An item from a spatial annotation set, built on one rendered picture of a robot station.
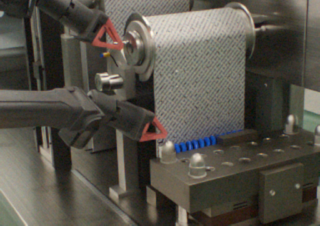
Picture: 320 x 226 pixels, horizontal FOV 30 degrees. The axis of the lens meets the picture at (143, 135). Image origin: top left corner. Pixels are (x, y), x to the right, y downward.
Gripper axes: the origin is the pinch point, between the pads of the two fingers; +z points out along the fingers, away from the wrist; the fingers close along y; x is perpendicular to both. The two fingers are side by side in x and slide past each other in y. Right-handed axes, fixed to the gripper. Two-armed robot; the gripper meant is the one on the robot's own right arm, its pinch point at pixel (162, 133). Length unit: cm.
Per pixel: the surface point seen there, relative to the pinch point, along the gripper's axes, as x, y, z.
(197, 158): -0.9, 17.5, -1.8
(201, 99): 10.5, 0.3, 5.4
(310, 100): 58, -235, 273
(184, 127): 3.1, 0.3, 4.4
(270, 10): 36.1, -2.5, 14.6
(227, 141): 4.4, 6.4, 12.2
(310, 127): 37, -217, 268
